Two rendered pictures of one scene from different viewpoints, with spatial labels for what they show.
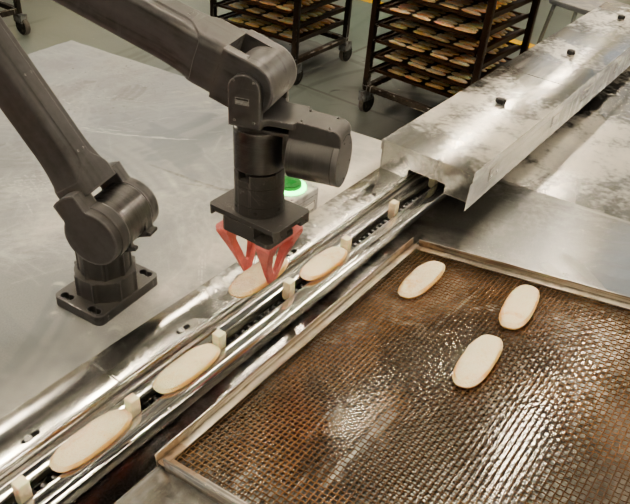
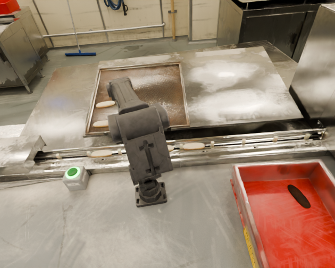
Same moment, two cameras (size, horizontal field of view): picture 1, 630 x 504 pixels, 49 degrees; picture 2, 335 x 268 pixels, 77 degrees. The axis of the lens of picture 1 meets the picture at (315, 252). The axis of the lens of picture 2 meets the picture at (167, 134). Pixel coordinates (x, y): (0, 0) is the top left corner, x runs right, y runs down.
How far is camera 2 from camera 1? 115 cm
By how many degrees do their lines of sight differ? 85
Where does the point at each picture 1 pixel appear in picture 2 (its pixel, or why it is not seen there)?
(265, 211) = not seen: hidden behind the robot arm
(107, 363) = (177, 157)
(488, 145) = (13, 141)
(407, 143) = (23, 157)
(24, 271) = (164, 226)
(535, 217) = not seen: hidden behind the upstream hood
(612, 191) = (5, 132)
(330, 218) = (77, 163)
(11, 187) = not seen: outside the picture
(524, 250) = (57, 133)
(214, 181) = (59, 228)
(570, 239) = (44, 128)
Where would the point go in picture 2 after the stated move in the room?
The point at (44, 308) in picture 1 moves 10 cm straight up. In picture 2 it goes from (171, 202) to (169, 187)
